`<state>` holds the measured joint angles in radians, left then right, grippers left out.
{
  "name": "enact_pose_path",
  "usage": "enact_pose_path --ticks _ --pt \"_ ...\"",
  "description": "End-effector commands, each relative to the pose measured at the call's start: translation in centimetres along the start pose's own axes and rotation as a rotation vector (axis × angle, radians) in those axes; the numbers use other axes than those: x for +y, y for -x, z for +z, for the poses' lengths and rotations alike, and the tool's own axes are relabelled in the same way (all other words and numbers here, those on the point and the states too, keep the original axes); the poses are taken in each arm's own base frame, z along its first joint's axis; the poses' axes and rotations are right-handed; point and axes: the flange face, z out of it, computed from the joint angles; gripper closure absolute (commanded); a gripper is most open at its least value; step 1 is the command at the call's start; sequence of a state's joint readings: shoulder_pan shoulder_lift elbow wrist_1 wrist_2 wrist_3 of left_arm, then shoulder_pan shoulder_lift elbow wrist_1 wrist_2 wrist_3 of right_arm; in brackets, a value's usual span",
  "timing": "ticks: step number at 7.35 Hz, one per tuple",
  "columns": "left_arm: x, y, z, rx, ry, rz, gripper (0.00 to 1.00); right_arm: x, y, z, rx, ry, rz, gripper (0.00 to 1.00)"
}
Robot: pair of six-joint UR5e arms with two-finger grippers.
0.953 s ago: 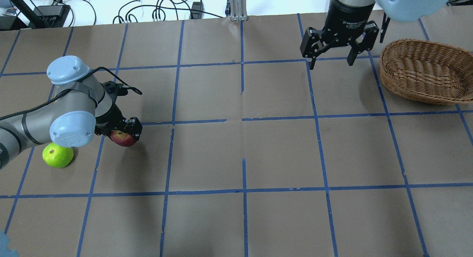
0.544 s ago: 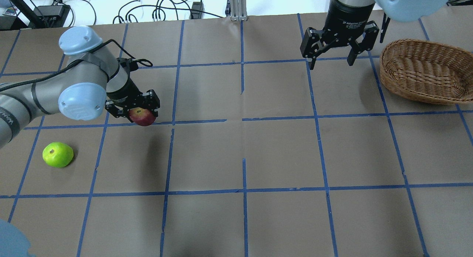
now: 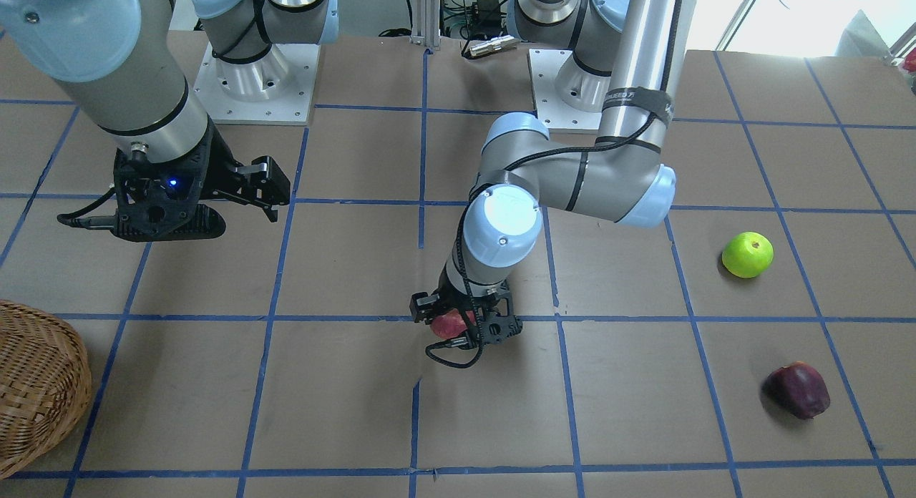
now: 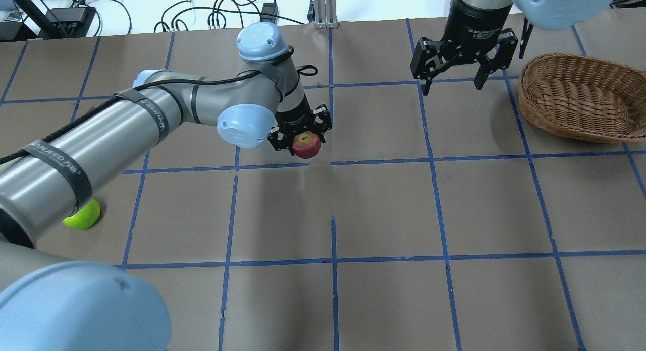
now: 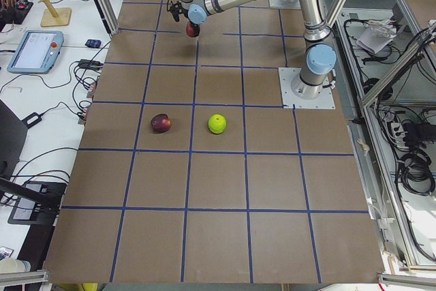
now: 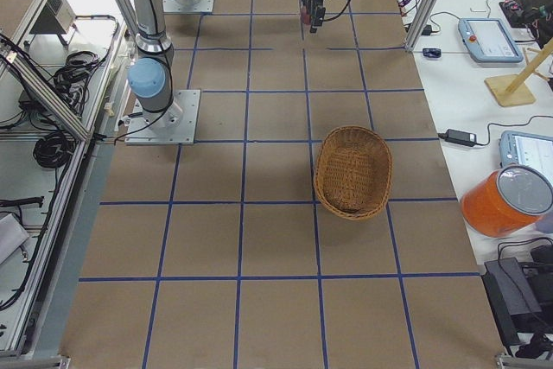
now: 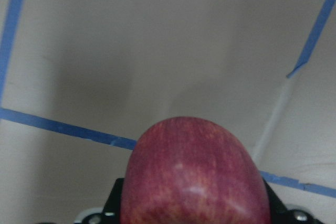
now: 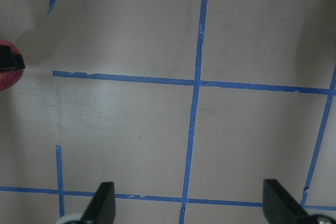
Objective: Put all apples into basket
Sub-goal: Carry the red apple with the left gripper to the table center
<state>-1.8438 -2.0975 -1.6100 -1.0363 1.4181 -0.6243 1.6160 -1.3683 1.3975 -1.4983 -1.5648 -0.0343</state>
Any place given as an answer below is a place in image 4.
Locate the green apple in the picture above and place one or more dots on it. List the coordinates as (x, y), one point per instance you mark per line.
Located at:
(85, 217)

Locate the aluminium frame post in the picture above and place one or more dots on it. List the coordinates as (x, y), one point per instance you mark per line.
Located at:
(325, 14)

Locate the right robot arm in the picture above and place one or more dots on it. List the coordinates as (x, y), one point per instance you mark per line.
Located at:
(550, 15)

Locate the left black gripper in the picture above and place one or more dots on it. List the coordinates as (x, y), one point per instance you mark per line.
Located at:
(298, 117)

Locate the black power adapter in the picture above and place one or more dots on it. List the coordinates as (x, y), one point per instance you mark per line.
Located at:
(73, 22)

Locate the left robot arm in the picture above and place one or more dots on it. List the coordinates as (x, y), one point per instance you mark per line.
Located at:
(54, 303)

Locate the wicker basket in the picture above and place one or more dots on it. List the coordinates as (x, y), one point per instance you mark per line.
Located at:
(583, 98)

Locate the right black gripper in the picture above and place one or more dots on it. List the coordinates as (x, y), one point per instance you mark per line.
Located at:
(470, 22)

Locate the black monitor stand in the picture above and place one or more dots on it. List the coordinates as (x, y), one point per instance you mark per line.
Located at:
(48, 30)

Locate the red apple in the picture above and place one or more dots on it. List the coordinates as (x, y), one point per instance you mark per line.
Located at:
(306, 145)

